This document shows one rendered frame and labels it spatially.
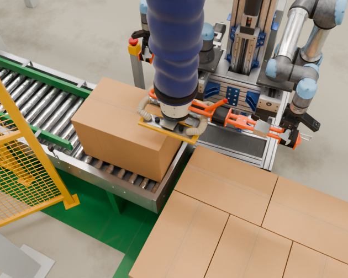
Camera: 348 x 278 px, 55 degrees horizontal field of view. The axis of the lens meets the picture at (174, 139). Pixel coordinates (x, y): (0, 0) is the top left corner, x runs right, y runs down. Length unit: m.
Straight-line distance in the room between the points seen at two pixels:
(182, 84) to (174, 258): 1.04
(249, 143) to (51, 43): 2.61
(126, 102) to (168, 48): 0.83
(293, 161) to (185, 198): 1.26
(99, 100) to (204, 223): 1.02
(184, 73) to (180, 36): 0.22
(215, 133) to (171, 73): 1.48
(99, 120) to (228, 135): 1.24
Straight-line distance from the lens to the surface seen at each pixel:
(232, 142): 2.89
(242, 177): 2.34
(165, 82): 1.57
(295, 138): 1.71
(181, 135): 1.79
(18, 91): 3.07
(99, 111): 2.16
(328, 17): 1.79
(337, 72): 4.04
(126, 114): 2.11
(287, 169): 3.10
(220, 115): 1.72
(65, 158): 2.45
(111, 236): 2.76
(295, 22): 1.70
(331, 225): 2.35
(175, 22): 1.34
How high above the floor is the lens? 2.57
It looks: 55 degrees down
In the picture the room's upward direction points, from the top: 2 degrees counter-clockwise
